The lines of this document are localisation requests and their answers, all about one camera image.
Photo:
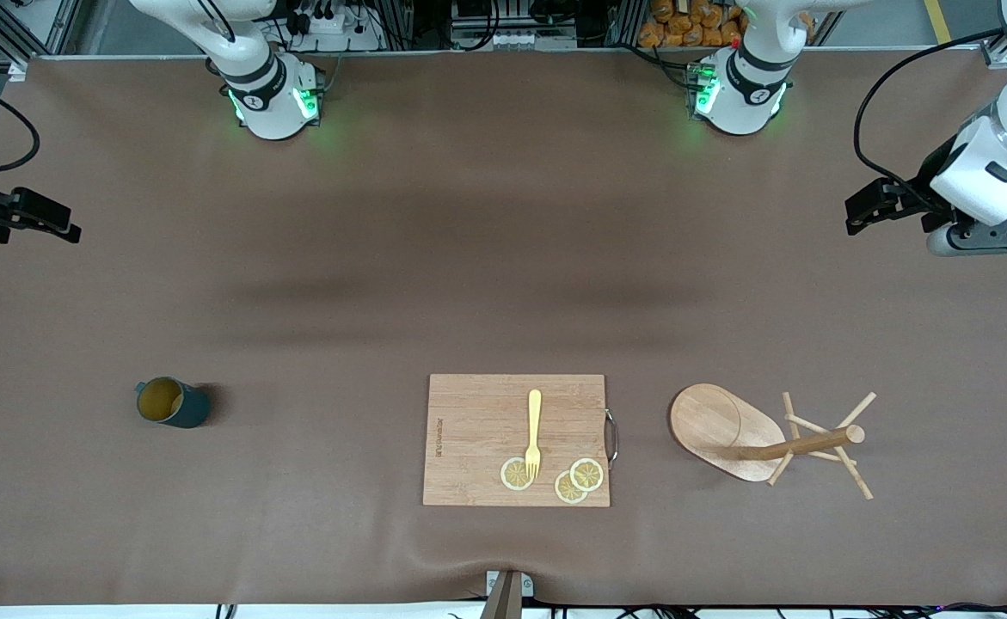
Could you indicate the aluminium frame struts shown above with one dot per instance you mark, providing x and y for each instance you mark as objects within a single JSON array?
[{"x": 64, "y": 26}]

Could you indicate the white power strip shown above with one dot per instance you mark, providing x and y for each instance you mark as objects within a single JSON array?
[{"x": 327, "y": 24}]

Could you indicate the aluminium profile rail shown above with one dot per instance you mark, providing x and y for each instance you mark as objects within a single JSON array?
[{"x": 997, "y": 53}]

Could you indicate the dark green cup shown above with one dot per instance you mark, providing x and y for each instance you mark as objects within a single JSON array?
[{"x": 189, "y": 413}]

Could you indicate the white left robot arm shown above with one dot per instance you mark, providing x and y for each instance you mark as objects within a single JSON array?
[{"x": 739, "y": 103}]

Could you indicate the yellow plastic fork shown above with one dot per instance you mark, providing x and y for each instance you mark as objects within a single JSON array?
[{"x": 535, "y": 421}]

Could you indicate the brown table mat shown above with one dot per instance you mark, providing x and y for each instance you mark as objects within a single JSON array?
[{"x": 297, "y": 516}]

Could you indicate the wooden cutting board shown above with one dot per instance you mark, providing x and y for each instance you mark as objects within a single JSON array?
[{"x": 477, "y": 430}]

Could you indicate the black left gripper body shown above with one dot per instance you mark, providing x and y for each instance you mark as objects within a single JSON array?
[{"x": 917, "y": 194}]

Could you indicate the wooden cup rack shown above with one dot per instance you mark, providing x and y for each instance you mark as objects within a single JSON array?
[{"x": 709, "y": 421}]

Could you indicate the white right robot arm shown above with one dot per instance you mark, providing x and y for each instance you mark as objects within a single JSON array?
[{"x": 271, "y": 112}]

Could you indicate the metal table clamp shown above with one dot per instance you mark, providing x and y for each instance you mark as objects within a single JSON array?
[{"x": 507, "y": 593}]

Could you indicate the lemon slice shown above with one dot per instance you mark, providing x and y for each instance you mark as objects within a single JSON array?
[
  {"x": 587, "y": 474},
  {"x": 512, "y": 474},
  {"x": 565, "y": 492}
]

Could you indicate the orange bread bag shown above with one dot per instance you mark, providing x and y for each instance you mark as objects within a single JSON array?
[{"x": 692, "y": 30}]

